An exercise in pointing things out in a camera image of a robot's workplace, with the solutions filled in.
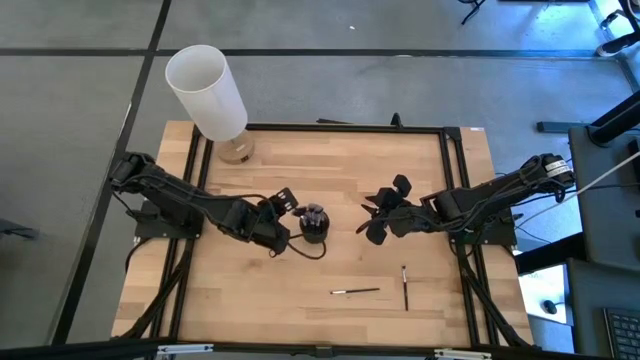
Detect white shade table lamp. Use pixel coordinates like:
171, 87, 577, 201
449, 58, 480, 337
164, 43, 256, 165

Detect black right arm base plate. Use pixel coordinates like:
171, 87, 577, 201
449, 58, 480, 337
445, 207, 518, 247

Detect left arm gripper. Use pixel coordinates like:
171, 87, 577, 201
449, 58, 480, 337
247, 187, 309, 254

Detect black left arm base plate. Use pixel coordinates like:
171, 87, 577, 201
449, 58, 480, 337
133, 199, 206, 240

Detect black round brush holder cup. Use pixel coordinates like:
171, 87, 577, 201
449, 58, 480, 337
298, 203, 332, 245

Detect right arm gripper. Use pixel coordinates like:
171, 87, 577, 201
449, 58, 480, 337
355, 173, 434, 246

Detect black aluminium frame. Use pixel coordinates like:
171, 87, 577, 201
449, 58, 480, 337
112, 113, 544, 360

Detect black chair leg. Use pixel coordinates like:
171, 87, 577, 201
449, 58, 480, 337
458, 0, 487, 27

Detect silver metal bracket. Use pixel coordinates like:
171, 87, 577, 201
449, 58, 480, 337
433, 348, 494, 360
156, 343, 216, 357

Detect black desk beam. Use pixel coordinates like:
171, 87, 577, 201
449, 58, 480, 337
514, 231, 587, 276
586, 88, 640, 147

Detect black keyboard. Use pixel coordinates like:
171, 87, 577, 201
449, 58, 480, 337
602, 306, 640, 360

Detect grey desk top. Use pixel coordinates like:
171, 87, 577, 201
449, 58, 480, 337
568, 123, 640, 272
566, 257, 640, 359

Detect white mouse pad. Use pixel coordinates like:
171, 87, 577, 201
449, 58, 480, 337
517, 263, 570, 327

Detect grey furniture foot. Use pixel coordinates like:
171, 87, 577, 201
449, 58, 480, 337
0, 217, 41, 242

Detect office chair base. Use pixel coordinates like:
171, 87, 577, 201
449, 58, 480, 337
593, 0, 640, 66

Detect white cable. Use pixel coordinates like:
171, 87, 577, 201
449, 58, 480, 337
516, 149, 640, 229

